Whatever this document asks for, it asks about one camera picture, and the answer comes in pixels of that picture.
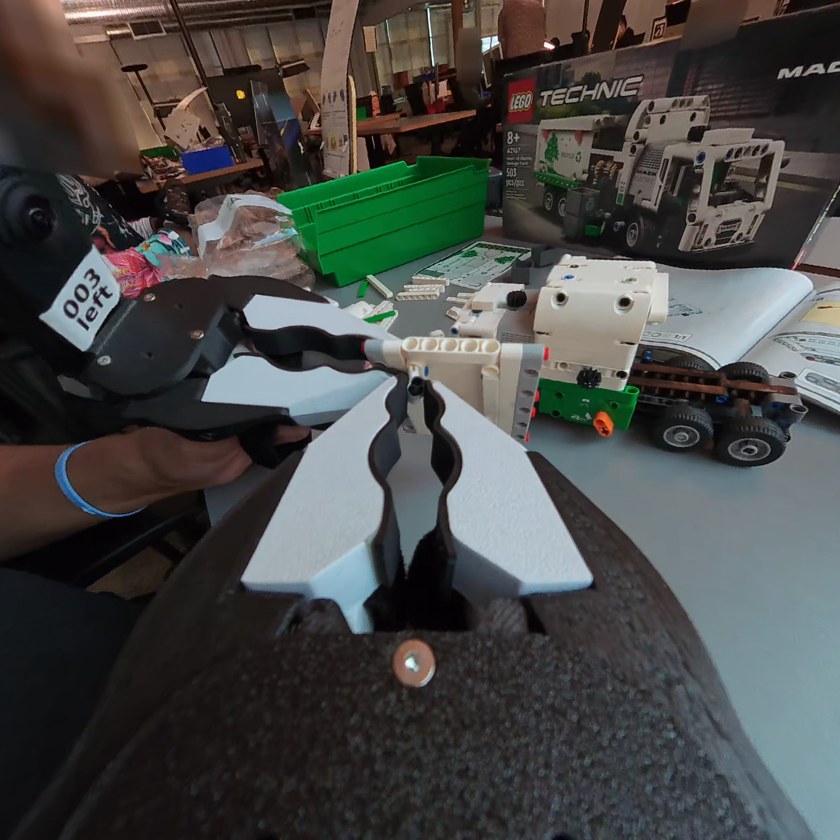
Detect open instruction booklet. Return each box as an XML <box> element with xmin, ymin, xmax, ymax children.
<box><xmin>640</xmin><ymin>266</ymin><xmax>840</xmax><ymax>416</ymax></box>

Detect person's left forearm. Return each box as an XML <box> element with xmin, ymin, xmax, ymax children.
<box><xmin>0</xmin><ymin>443</ymin><xmax>89</xmax><ymax>560</ymax></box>

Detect black floor lamp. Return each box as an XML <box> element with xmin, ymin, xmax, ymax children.
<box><xmin>121</xmin><ymin>62</ymin><xmax>165</xmax><ymax>153</ymax></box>

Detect person's dark trousers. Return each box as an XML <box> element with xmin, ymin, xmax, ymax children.
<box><xmin>0</xmin><ymin>567</ymin><xmax>158</xmax><ymax>840</ymax></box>

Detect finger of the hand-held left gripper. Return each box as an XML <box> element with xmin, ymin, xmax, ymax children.
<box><xmin>200</xmin><ymin>353</ymin><xmax>396</xmax><ymax>427</ymax></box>
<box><xmin>238</xmin><ymin>294</ymin><xmax>396</xmax><ymax>361</ymax></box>

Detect blue wristband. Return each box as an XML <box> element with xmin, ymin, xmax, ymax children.
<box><xmin>54</xmin><ymin>441</ymin><xmax>147</xmax><ymax>519</ymax></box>

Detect lego set box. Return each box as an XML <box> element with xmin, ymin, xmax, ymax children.
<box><xmin>500</xmin><ymin>13</ymin><xmax>840</xmax><ymax>271</ymax></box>

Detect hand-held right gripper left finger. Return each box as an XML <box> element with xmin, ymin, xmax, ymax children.
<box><xmin>241</xmin><ymin>377</ymin><xmax>403</xmax><ymax>635</ymax></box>

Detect person's floral shirt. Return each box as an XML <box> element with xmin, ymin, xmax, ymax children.
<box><xmin>59</xmin><ymin>174</ymin><xmax>198</xmax><ymax>284</ymax></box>

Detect green and white sticker sheet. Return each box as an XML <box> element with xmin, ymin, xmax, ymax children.
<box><xmin>415</xmin><ymin>241</ymin><xmax>526</xmax><ymax>290</ymax></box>

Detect green plastic storage bin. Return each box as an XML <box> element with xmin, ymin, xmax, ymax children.
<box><xmin>277</xmin><ymin>156</ymin><xmax>493</xmax><ymax>288</ymax></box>

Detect crumpled clear plastic bags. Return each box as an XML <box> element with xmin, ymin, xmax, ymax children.
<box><xmin>192</xmin><ymin>193</ymin><xmax>317</xmax><ymax>287</ymax></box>

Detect white printed banner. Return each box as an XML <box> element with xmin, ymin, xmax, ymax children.
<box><xmin>320</xmin><ymin>0</ymin><xmax>378</xmax><ymax>179</ymax></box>

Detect blue plastic bin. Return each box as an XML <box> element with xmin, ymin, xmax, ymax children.
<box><xmin>180</xmin><ymin>144</ymin><xmax>235</xmax><ymax>175</ymax></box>

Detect wooden table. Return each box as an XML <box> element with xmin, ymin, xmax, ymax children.
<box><xmin>138</xmin><ymin>157</ymin><xmax>265</xmax><ymax>194</ymax></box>
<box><xmin>357</xmin><ymin>110</ymin><xmax>476</xmax><ymax>142</ymax></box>

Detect scattered white lego pieces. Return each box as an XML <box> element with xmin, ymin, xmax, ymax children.
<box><xmin>344</xmin><ymin>272</ymin><xmax>490</xmax><ymax>332</ymax></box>

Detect person's left hand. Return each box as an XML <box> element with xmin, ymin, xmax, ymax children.
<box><xmin>75</xmin><ymin>423</ymin><xmax>313</xmax><ymax>518</ymax></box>

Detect white lego truck model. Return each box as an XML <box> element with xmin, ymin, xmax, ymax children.
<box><xmin>449</xmin><ymin>252</ymin><xmax>809</xmax><ymax>468</ymax></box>

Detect white lego panel assembly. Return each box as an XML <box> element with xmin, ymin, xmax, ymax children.
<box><xmin>363</xmin><ymin>335</ymin><xmax>547</xmax><ymax>442</ymax></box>

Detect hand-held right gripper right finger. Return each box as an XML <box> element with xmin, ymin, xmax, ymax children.
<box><xmin>423</xmin><ymin>379</ymin><xmax>595</xmax><ymax>597</ymax></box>

